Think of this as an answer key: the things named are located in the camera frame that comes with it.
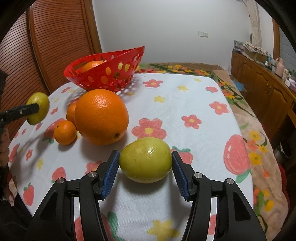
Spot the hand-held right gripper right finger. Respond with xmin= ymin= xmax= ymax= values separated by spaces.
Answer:
xmin=171 ymin=151 xmax=267 ymax=241

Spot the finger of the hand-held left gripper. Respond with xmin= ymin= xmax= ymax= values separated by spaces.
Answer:
xmin=6 ymin=103 xmax=40 ymax=122

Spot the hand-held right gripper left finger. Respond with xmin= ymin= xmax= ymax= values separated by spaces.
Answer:
xmin=27 ymin=150 xmax=121 ymax=241

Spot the large green jujube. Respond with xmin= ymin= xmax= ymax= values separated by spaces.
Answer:
xmin=119 ymin=137 xmax=173 ymax=184

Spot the small tangerine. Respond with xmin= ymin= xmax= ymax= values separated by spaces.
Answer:
xmin=54 ymin=120 xmax=77 ymax=146
xmin=66 ymin=102 xmax=78 ymax=125

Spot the large orange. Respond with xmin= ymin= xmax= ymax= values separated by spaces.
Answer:
xmin=81 ymin=60 xmax=105 ymax=73
xmin=74 ymin=89 xmax=129 ymax=146

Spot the red perforated plastic basket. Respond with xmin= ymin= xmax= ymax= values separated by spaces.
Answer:
xmin=63 ymin=45 xmax=146 ymax=92

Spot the person's left hand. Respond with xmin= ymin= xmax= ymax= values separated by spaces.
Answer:
xmin=0 ymin=127 xmax=12 ymax=163

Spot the brown louvered wardrobe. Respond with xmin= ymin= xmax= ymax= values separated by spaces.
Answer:
xmin=0 ymin=0 xmax=102 ymax=139

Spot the white floral strawberry tablecloth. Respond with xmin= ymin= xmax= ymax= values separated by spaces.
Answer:
xmin=8 ymin=73 xmax=253 ymax=241

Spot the dark red cloth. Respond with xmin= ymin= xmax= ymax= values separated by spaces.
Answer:
xmin=276 ymin=162 xmax=290 ymax=204

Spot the grey trash bin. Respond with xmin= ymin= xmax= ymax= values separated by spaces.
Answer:
xmin=277 ymin=138 xmax=292 ymax=159

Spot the blue cloth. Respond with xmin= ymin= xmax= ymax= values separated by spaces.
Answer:
xmin=232 ymin=79 xmax=245 ymax=92

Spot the wooden sideboard cabinet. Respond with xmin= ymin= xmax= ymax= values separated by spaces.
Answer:
xmin=231 ymin=50 xmax=296 ymax=149

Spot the cardboard box with cloths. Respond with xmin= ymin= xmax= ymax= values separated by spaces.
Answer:
xmin=233 ymin=40 xmax=269 ymax=63

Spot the pink bottle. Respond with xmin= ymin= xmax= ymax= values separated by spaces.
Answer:
xmin=276 ymin=58 xmax=284 ymax=77

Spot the window blind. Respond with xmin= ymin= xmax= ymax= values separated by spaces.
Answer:
xmin=279 ymin=28 xmax=296 ymax=77

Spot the beige curtain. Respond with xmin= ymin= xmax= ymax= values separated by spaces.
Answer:
xmin=246 ymin=0 xmax=263 ymax=48

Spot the wooden window frame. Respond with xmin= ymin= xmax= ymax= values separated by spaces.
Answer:
xmin=272 ymin=19 xmax=281 ymax=58

